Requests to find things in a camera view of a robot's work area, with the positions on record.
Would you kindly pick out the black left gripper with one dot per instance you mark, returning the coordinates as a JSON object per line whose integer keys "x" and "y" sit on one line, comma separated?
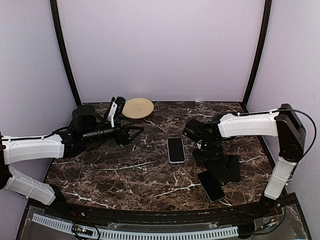
{"x": 124, "y": 137}

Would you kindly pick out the black right corner post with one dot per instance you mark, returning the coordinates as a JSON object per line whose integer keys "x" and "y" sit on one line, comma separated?
{"x": 259, "y": 52}

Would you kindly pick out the black front rail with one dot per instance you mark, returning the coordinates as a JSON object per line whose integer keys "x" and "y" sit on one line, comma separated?
{"x": 244, "y": 214}

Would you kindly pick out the black corner post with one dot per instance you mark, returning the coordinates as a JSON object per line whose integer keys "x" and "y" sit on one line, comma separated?
{"x": 63, "y": 51}
{"x": 259, "y": 52}

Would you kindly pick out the lilac phone case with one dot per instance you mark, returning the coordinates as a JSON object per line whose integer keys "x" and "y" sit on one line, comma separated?
{"x": 176, "y": 161}

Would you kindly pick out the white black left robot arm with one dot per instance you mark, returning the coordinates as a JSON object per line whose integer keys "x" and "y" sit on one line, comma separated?
{"x": 18, "y": 149}

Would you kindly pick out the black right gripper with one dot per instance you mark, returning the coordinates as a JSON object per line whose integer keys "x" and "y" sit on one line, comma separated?
{"x": 200, "y": 159}

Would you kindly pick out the white slotted cable duct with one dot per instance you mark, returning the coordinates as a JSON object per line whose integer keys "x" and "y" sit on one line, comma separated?
{"x": 134, "y": 232}

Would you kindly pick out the black screen phone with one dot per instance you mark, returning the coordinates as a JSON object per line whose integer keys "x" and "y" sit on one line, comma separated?
{"x": 176, "y": 149}

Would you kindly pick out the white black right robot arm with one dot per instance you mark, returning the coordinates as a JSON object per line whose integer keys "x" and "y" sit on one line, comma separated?
{"x": 282, "y": 123}

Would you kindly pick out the beige ceramic plate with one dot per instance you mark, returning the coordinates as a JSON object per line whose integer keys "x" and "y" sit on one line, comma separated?
{"x": 138, "y": 108}

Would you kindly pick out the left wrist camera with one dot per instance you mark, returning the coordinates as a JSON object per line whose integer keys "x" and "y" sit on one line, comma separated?
{"x": 115, "y": 110}

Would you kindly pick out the phone with green edge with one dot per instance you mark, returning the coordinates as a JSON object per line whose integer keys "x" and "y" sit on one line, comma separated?
{"x": 211, "y": 186}

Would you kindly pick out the black left corner post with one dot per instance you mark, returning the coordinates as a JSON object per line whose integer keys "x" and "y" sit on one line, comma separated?
{"x": 63, "y": 51}

